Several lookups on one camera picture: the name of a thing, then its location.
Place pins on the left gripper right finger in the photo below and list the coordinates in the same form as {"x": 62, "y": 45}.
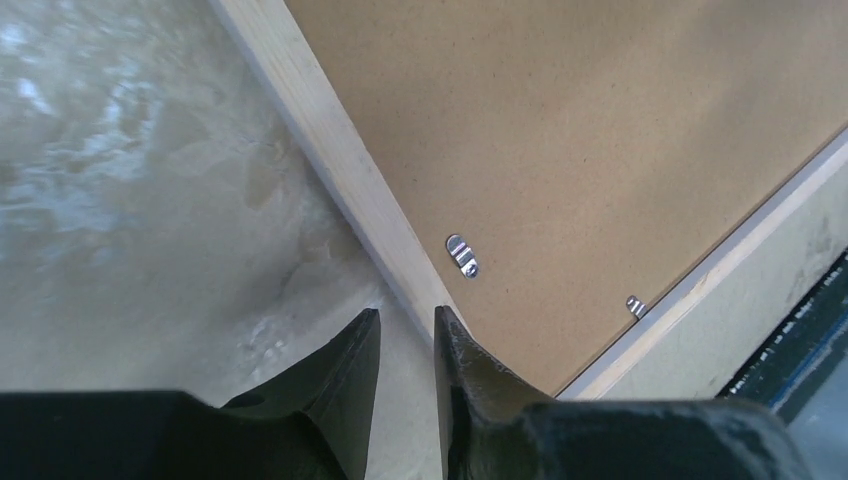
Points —
{"x": 481, "y": 405}

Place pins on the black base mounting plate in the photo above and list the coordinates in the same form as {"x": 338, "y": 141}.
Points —
{"x": 797, "y": 357}

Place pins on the white wooden picture frame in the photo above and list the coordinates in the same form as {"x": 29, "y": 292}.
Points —
{"x": 693, "y": 337}

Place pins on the small metal frame clip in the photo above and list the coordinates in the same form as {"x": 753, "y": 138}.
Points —
{"x": 463, "y": 256}

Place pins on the brown cardboard backing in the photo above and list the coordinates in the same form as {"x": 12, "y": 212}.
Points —
{"x": 586, "y": 151}

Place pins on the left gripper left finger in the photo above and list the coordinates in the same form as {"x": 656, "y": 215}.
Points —
{"x": 333, "y": 388}

